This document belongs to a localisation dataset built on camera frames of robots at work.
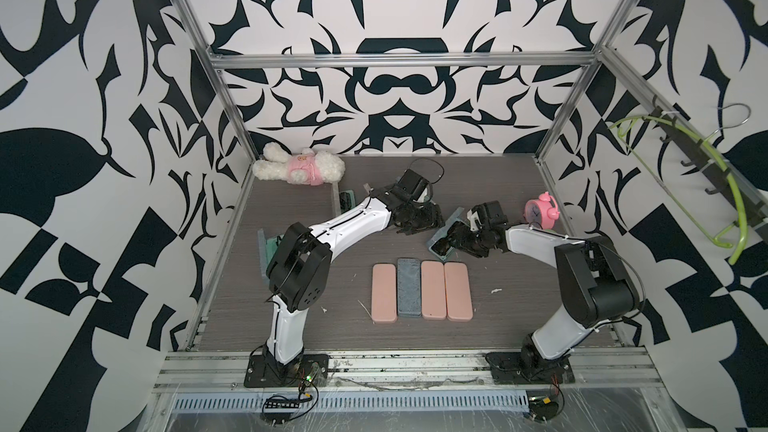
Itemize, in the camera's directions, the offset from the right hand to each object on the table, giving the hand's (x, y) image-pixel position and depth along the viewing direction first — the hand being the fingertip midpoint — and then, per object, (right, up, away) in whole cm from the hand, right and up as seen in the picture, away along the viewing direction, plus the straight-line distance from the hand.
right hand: (454, 238), depth 96 cm
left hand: (-7, +7, -9) cm, 13 cm away
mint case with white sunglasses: (-15, -12, -11) cm, 22 cm away
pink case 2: (-2, -13, -10) cm, 17 cm away
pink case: (-8, -13, -10) cm, 19 cm away
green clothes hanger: (+43, +34, -13) cm, 56 cm away
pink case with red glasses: (-22, -13, -12) cm, 28 cm away
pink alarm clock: (+26, +9, -3) cm, 28 cm away
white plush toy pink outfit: (-50, +23, +9) cm, 56 cm away
